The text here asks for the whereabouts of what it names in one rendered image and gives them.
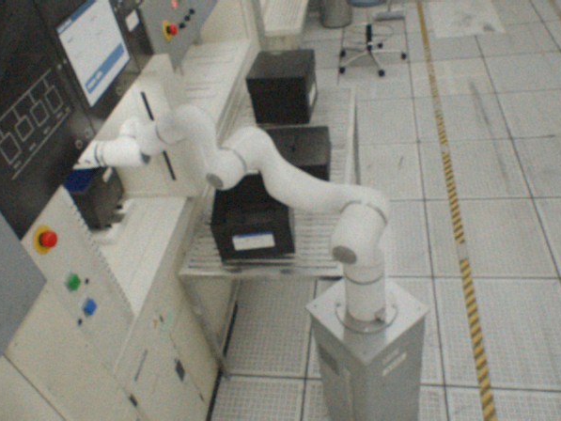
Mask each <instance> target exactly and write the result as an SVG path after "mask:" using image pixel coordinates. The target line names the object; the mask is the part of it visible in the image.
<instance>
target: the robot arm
mask: <svg viewBox="0 0 561 421"><path fill-rule="evenodd" d="M185 140H188V141H189V142H190V143H191V145H193V147H194V149H195V154H196V158H197V162H198V166H199V169H200V172H201V175H202V177H203V179H204V181H206V182H207V183H208V185H209V186H211V187H212V188H216V189H219V190H227V189H230V188H232V187H233V186H234V185H237V184H238V183H239V182H240V180H241V178H242V177H243V176H244V175H245V173H246V172H247V171H248V170H249V168H250V167H254V168H257V169H259V170H260V172H261V173H262V175H263V178H264V183H265V187H266V189H267V191H268V193H269V194H270V195H271V196H273V197H274V198H276V199H279V200H281V202H282V203H284V204H286V205H288V206H290V207H292V208H293V209H295V210H298V211H304V212H320V211H337V212H339V213H341V214H340V216H339V217H338V219H337V221H336V222H335V226H334V228H333V230H332V232H331V235H330V238H329V253H330V255H331V257H332V258H333V259H335V260H336V261H338V262H340V263H343V271H344V280H345V290H344V291H341V293H340V294H339V295H338V297H337V299H336V302H335V312H336V315H337V317H338V319H339V321H340V322H341V323H343V324H344V325H345V326H347V327H348V328H350V329H351V330H352V331H354V332H356V333H360V334H373V333H377V332H379V331H380V330H382V329H384V328H385V327H388V326H389V325H390V324H391V323H392V322H393V320H394V319H395V317H396V314H397V302H396V299H395V297H394V295H393V294H392V293H391V292H390V291H389V290H388V289H387V288H384V257H383V254H382V251H381V249H380V248H379V247H378V246H377V243H378V241H379V239H380V237H381V235H382V233H383V231H384V229H385V228H386V227H387V225H388V222H389V219H390V217H391V205H390V202H389V199H388V198H387V197H386V195H383V194H382V193H381V192H379V191H377V190H375V189H372V188H368V187H365V186H358V185H349V184H336V183H330V182H325V181H321V180H319V179H316V178H314V177H312V176H310V175H308V174H306V173H305V172H303V171H302V170H300V169H297V168H295V167H293V166H292V165H290V164H288V163H287V162H286V161H285V160H284V158H283V157H282V156H281V155H280V154H279V152H277V150H276V149H275V147H274V145H273V142H272V140H271V138H270V136H269V135H268V134H266V133H265V132H264V131H262V130H261V129H259V128H256V127H251V126H247V127H242V128H240V129H238V130H237V131H235V132H234V133H233V134H231V135H230V136H229V138H228V139H227V140H226V141H225V142H224V144H223V145H222V146H220V147H219V148H218V146H217V126H216V123H215V120H214V119H212V117H211V116H210V114H209V113H208V112H207V111H206V110H204V109H203V108H201V107H200V106H198V105H195V104H192V103H186V104H183V105H181V106H179V107H177V108H175V109H173V110H172V111H169V112H167V113H166V114H164V115H163V116H162V117H160V118H158V119H157V120H155V121H154V122H153V121H152V120H150V119H149V118H146V117H140V116H136V117H132V118H130V119H128V120H127V121H125V122H124V123H123V124H122V125H121V128H120V131H119V134H118V139H117V140H116V141H102V142H94V141H92V143H91V144H90V146H89V147H88V148H87V150H86V152H85V153H84V155H82V156H81V157H80V160H79V161H78V163H77V164H76V165H75V166H74V167H73V168H91V167H96V166H99V165H101V166H115V167H146V166H148V165H149V164H150V162H151V156H152V154H157V153H159V152H162V151H164V150H166V149H168V148H172V147H174V146H175V145H177V144H179V143H181V142H183V141H185Z"/></svg>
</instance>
